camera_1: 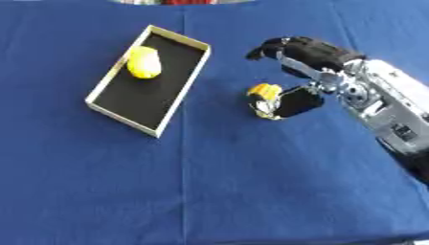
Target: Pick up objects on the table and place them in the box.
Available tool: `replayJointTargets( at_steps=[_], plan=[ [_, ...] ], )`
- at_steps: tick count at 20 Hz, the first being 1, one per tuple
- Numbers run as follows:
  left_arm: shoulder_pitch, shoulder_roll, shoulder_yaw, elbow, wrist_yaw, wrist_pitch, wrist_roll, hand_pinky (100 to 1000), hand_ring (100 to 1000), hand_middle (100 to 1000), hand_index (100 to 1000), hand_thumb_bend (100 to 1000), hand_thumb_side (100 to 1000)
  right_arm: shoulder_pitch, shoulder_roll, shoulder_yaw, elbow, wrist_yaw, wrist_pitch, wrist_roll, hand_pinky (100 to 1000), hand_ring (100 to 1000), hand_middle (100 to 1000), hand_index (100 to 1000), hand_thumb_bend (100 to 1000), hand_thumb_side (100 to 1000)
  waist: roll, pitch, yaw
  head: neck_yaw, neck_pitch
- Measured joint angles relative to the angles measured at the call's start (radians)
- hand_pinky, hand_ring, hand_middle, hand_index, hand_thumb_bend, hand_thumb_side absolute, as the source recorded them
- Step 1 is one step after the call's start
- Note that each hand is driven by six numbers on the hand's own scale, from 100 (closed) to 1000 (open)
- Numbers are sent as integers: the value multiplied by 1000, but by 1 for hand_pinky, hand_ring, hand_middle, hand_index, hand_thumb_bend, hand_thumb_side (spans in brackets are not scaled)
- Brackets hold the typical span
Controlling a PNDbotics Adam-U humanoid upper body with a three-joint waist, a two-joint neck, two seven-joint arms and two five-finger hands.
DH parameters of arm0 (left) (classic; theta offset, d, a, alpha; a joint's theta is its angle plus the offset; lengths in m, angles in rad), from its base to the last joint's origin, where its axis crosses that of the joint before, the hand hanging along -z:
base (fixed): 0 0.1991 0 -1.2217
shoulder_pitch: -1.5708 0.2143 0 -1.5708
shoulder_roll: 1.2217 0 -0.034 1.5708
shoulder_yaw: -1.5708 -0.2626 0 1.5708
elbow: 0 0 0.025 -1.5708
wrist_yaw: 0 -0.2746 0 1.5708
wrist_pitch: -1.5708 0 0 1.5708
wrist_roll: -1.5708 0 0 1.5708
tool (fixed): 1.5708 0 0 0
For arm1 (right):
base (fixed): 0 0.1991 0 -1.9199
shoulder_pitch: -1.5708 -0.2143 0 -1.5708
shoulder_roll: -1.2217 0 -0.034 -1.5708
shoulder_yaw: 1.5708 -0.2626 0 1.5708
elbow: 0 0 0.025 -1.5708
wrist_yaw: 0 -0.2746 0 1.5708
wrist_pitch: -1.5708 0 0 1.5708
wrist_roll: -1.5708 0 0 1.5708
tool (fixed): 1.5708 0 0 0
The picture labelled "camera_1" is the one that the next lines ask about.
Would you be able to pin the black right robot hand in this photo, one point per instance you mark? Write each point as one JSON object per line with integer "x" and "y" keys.
{"x": 313, "y": 51}

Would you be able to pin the yellow toy lemon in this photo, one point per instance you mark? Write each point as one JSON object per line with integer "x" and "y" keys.
{"x": 144, "y": 62}

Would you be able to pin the tan box with black inside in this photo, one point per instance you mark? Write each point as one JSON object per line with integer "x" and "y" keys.
{"x": 151, "y": 79}

